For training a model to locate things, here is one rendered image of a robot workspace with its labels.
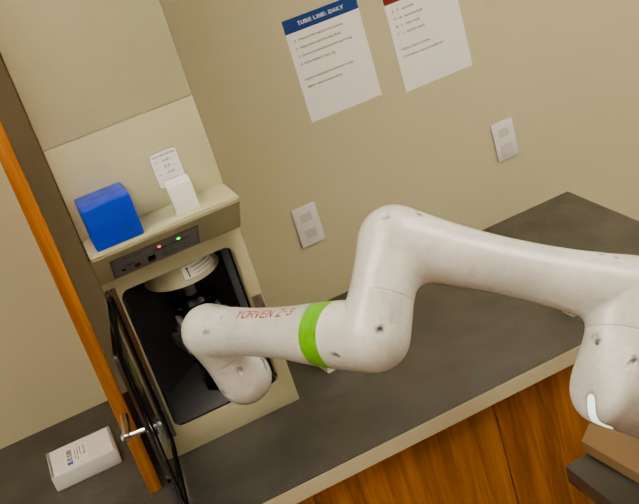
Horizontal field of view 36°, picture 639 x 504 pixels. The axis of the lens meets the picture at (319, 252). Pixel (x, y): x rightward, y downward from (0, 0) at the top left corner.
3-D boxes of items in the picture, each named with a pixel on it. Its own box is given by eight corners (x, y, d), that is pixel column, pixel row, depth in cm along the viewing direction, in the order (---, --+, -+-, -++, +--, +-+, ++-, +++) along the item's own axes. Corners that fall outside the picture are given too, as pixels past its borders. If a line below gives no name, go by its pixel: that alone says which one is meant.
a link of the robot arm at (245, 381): (244, 424, 196) (289, 390, 197) (210, 381, 190) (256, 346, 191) (225, 394, 208) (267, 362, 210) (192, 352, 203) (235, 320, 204)
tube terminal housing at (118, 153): (150, 410, 249) (29, 128, 217) (267, 357, 256) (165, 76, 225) (173, 459, 227) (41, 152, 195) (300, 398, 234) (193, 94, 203)
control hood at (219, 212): (98, 283, 208) (80, 241, 203) (238, 223, 215) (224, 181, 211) (107, 301, 197) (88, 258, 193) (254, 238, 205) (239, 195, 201)
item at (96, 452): (52, 466, 239) (45, 453, 237) (114, 438, 242) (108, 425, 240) (57, 492, 228) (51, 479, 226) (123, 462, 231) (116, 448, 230)
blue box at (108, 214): (89, 238, 203) (73, 199, 200) (135, 219, 206) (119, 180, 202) (97, 253, 194) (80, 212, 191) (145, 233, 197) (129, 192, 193)
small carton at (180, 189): (173, 207, 205) (163, 181, 203) (196, 199, 206) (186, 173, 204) (177, 215, 201) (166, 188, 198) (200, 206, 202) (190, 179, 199)
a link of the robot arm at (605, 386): (702, 355, 167) (633, 323, 156) (692, 447, 162) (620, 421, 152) (637, 355, 177) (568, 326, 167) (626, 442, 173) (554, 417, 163)
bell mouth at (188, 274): (137, 275, 230) (129, 254, 228) (207, 245, 234) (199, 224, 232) (153, 301, 215) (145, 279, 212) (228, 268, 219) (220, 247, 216)
